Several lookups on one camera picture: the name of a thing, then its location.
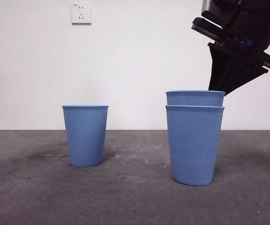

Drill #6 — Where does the blue ribbed plastic cup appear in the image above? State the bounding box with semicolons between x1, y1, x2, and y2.
61;105;109;168
165;90;226;107
165;105;225;187

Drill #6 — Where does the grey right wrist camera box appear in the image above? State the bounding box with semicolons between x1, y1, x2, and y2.
201;0;227;24

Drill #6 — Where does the white wall socket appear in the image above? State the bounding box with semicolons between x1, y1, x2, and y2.
71;3;92;25

